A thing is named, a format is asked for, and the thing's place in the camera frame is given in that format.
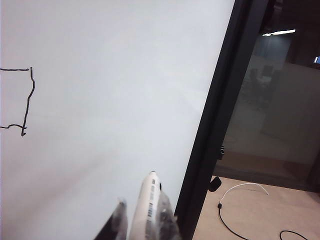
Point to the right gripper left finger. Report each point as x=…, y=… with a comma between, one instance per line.
x=117, y=225

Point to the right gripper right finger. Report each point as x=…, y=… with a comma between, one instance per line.
x=166, y=220

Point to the white marker pen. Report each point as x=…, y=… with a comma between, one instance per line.
x=147, y=200

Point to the black clamp knob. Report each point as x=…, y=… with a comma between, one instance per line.
x=222, y=152

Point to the black whiteboard stand post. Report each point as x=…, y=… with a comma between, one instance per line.
x=225, y=112

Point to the white board with black frame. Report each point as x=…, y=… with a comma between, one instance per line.
x=112, y=87

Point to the glass partition with dark frame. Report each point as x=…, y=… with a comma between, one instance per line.
x=275, y=112

